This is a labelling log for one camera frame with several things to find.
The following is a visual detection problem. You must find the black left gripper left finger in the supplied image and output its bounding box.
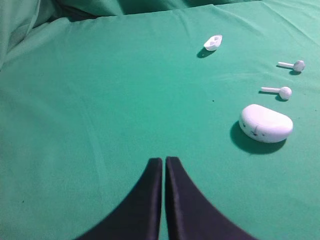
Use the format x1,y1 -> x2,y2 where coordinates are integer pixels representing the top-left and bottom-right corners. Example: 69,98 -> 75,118
77,158 -> 163,240

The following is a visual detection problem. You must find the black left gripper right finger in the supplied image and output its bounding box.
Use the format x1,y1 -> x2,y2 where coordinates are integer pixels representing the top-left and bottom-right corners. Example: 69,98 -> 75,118
165,156 -> 255,240

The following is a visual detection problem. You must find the white earbud charging case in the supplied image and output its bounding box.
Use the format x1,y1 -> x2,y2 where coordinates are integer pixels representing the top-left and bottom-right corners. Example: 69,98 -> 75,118
238,104 -> 294,143

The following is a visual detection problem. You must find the white earbud near case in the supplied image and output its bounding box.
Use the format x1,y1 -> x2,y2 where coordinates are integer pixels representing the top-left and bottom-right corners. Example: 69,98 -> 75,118
260,86 -> 292,101

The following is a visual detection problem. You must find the white earbud far one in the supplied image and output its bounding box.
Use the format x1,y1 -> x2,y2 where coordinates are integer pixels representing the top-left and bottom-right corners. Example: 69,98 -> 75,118
277,60 -> 306,72

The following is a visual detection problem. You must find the green cloth table cover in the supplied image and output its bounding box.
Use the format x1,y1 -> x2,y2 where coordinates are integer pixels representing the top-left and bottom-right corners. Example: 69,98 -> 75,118
0,0 -> 320,240

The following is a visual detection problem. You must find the white open case lid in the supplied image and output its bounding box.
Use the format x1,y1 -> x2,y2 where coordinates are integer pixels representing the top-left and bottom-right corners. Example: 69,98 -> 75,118
203,34 -> 223,52

